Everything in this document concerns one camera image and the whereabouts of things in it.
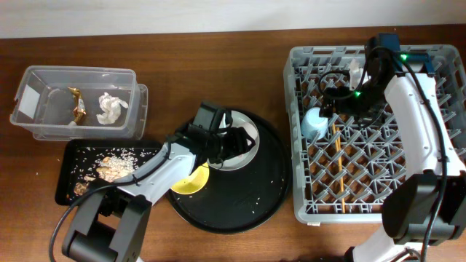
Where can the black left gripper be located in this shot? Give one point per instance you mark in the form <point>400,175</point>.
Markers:
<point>242,142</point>

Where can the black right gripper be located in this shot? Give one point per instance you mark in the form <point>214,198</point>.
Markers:
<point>343,105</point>

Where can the white plate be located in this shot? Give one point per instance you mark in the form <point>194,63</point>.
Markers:
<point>251,156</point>

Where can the yellow bowl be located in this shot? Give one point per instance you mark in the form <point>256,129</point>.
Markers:
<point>194,182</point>

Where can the wooden chopstick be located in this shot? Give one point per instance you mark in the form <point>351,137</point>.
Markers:
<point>338,139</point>
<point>341,185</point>

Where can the blue cup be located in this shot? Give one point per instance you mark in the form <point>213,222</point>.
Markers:
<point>313,125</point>

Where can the white tissue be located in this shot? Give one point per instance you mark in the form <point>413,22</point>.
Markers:
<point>111,107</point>

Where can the food scraps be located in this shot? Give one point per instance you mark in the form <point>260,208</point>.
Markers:
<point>110,168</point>

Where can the gold candy wrapper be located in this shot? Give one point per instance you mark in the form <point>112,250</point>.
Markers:
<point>79,111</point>

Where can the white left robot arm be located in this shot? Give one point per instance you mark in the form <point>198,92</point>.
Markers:
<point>111,219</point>

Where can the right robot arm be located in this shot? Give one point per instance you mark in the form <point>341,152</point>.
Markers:
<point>429,207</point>

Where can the grey dishwasher rack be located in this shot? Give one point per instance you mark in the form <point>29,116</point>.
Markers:
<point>372,158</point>

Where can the round black tray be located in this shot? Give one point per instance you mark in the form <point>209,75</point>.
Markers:
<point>234,201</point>

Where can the black rectangular tray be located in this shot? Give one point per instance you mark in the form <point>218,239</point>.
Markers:
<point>82,153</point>

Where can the clear plastic bin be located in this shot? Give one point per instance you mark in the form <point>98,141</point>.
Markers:
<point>44,105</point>

